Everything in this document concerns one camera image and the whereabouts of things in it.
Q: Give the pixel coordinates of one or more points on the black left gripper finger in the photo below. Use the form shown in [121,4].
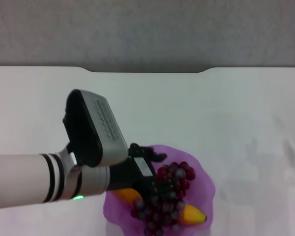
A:
[147,152]
[150,189]

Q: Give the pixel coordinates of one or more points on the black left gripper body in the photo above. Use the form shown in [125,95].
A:
[127,172]

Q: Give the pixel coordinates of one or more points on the dark red grape bunch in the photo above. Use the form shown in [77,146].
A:
[167,191]

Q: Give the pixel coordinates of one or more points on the yellow banana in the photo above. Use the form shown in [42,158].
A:
[193,215]

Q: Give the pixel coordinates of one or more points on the beige left robot arm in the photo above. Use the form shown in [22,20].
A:
[34,179]

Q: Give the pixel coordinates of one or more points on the purple wavy plastic plate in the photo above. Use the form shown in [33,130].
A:
[201,186]

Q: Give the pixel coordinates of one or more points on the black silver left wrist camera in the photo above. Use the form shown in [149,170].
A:
[96,130]

